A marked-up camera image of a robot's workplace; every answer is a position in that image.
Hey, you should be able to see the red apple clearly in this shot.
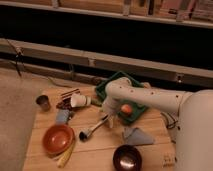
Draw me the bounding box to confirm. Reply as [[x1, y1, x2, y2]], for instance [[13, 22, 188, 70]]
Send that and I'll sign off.
[[121, 104, 132, 115]]

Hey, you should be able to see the green tray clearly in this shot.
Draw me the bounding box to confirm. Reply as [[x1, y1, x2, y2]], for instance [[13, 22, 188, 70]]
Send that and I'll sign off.
[[95, 71, 147, 125]]

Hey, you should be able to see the dark purple bowl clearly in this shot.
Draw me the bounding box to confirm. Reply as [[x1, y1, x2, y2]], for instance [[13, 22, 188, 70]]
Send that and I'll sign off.
[[113, 145, 142, 171]]

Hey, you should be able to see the white paper cup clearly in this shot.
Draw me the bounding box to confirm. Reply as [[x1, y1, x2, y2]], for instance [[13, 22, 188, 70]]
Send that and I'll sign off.
[[70, 94, 91, 107]]

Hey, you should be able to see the blue sponge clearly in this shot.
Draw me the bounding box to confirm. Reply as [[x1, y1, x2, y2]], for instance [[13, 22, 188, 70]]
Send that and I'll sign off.
[[56, 109, 70, 124]]

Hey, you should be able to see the white handled black dish brush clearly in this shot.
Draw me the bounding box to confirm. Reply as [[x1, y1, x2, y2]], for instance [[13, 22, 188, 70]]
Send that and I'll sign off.
[[79, 117, 106, 141]]

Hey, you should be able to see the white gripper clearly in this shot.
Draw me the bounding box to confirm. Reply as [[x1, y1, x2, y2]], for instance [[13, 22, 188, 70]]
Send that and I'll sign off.
[[102, 97, 120, 129]]

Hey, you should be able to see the yellow banana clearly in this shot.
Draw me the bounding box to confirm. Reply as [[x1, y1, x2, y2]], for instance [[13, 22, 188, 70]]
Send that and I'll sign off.
[[57, 143, 75, 168]]

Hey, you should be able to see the grey folded cloth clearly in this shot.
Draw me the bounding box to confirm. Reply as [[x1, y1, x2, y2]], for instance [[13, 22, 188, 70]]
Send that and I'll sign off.
[[122, 127, 155, 146]]

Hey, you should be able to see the orange bowl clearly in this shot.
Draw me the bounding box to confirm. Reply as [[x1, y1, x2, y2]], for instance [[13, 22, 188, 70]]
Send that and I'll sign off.
[[42, 124, 74, 155]]

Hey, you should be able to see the dark metal cup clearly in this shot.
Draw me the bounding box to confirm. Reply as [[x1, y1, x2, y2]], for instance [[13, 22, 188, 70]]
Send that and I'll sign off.
[[36, 95, 51, 112]]

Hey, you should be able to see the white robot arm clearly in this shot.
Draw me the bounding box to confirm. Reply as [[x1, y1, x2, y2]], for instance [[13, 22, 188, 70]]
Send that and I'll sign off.
[[102, 77, 213, 171]]

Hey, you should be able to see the black cable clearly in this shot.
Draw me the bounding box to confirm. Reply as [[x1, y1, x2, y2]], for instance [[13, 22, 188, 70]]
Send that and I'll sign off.
[[161, 112, 179, 131]]

